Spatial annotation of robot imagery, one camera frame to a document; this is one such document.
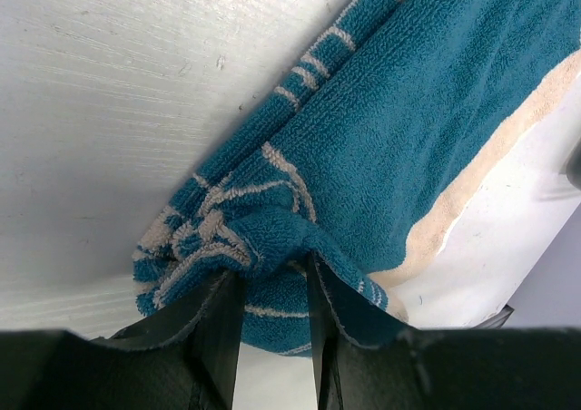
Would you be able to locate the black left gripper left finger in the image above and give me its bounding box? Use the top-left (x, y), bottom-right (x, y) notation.
top-left (1, 271), bottom-right (246, 409)

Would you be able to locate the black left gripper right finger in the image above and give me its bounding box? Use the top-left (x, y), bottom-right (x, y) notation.
top-left (307, 254), bottom-right (580, 409)

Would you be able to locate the teal beige cartoon towel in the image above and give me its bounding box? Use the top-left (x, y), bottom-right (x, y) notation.
top-left (131, 0), bottom-right (581, 356)

